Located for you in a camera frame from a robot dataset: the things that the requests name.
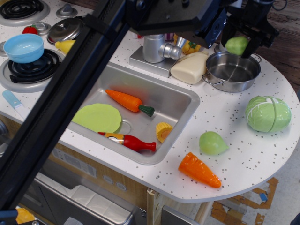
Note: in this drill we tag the green toy cabbage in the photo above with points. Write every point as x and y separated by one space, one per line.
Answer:
268 114

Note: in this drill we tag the front left stove burner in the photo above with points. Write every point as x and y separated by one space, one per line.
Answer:
30 77

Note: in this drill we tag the silver oven door handle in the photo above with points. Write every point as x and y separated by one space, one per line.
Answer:
81 204

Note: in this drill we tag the yellow toy bell pepper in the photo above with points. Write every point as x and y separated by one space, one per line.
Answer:
188 47

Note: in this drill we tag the yellow toy squash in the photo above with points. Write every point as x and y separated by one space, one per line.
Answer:
65 46

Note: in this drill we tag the silver stove knob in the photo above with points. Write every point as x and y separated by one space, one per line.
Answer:
67 11
42 28

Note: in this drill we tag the stove burner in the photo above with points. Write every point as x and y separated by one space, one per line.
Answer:
30 77
14 13

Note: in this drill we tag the orange toy carrot half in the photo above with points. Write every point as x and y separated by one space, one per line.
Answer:
196 169

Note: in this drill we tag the stainless steel sink basin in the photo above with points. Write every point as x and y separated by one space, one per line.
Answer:
173 104

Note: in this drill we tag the red toy ketchup bottle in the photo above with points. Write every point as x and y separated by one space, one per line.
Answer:
130 141

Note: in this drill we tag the light green toy plate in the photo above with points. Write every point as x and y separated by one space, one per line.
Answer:
99 118

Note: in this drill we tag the green toy broccoli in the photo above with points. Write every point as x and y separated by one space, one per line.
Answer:
236 45

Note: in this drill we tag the stainless steel pan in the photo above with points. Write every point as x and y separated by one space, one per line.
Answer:
231 73

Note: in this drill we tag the orange toy carrot with stem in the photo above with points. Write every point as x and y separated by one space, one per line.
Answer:
130 102

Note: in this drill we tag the silver pot lid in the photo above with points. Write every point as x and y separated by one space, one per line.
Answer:
67 29

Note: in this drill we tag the light green toy pear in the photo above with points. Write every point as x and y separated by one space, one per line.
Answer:
212 143

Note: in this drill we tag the back left stove burner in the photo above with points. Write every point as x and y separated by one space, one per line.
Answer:
14 13

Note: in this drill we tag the red toy strawberry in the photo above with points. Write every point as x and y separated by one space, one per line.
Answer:
30 30

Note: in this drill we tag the purple toy onion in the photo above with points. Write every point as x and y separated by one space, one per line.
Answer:
169 37

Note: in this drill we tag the yellow toy corn piece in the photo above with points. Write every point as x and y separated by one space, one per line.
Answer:
162 131

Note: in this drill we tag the yellow toy on floor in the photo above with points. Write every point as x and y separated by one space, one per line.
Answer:
24 216

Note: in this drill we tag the cream toy mayonnaise bottle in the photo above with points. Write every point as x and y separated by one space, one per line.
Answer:
190 68

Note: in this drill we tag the light blue toy bowl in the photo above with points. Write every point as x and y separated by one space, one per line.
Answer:
24 48

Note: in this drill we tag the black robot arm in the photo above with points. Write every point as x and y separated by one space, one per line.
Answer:
200 21

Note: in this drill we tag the blue white toy knife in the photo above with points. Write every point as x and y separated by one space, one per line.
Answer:
16 104

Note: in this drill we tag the silver toy faucet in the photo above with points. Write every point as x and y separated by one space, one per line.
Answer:
156 55

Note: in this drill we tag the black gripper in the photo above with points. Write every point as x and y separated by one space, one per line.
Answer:
250 20

